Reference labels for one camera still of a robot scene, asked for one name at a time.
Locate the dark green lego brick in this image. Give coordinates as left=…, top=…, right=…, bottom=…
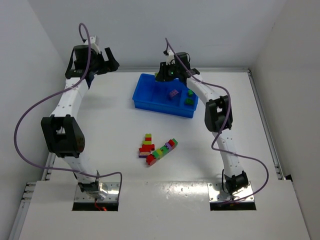
left=184, top=98, right=195, bottom=106

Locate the red lime lego stack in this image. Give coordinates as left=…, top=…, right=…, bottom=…
left=138, top=133, right=155, bottom=158

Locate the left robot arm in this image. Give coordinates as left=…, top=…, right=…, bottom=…
left=41, top=44, right=120, bottom=201

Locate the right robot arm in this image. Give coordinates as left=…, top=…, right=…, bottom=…
left=155, top=50, right=249, bottom=195

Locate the blue divided plastic bin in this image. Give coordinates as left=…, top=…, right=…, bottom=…
left=132, top=73, right=198, bottom=118

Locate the small green lego brick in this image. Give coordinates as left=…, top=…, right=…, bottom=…
left=187, top=90, right=194, bottom=97

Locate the long lego brick row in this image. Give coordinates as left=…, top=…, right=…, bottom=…
left=146, top=138, right=178, bottom=166

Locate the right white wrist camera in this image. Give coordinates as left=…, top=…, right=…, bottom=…
left=163, top=49, right=175, bottom=66

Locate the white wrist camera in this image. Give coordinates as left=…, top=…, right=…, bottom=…
left=83, top=35, right=102, bottom=54
left=163, top=49, right=175, bottom=66

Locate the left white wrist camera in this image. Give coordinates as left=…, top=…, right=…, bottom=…
left=83, top=35, right=102, bottom=54

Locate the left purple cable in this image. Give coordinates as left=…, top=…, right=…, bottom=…
left=13, top=22, right=123, bottom=201

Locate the left aluminium rail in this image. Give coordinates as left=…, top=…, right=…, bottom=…
left=41, top=69, right=78, bottom=181

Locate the aluminium rail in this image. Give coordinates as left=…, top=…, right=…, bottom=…
left=41, top=69, right=78, bottom=181
left=248, top=69, right=286, bottom=180

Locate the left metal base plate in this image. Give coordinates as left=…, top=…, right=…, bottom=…
left=74, top=182, right=120, bottom=204

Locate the metal base plate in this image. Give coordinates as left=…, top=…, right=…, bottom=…
left=207, top=181, right=255, bottom=203
left=74, top=182, right=120, bottom=204

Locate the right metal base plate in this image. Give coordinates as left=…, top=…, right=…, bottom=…
left=207, top=181, right=255, bottom=203

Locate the right aluminium rail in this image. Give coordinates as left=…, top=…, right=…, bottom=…
left=248, top=69, right=286, bottom=180

